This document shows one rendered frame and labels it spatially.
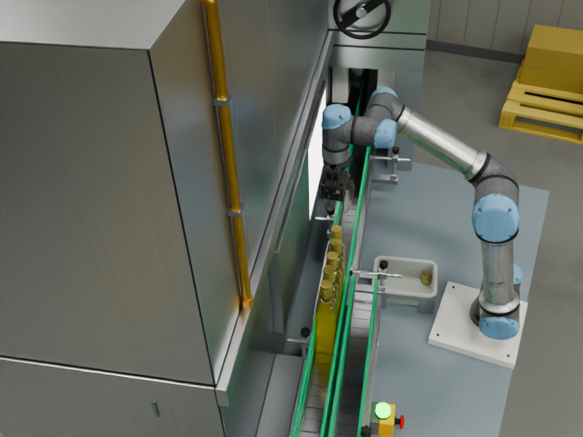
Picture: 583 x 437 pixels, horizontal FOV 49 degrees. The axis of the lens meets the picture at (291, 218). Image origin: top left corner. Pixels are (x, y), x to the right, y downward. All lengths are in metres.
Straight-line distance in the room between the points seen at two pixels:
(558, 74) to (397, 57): 2.40
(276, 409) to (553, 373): 1.65
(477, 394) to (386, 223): 0.82
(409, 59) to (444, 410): 1.32
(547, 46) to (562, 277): 1.81
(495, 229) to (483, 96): 3.27
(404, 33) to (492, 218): 1.04
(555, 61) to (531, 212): 2.18
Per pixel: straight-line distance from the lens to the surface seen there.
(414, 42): 2.58
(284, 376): 1.96
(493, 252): 1.85
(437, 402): 2.10
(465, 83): 5.12
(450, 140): 1.82
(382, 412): 1.94
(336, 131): 1.67
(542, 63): 4.83
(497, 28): 5.40
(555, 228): 3.92
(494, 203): 1.73
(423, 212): 2.69
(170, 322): 1.21
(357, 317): 2.10
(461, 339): 2.22
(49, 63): 0.92
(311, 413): 1.90
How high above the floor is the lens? 2.50
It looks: 42 degrees down
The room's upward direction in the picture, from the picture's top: 3 degrees counter-clockwise
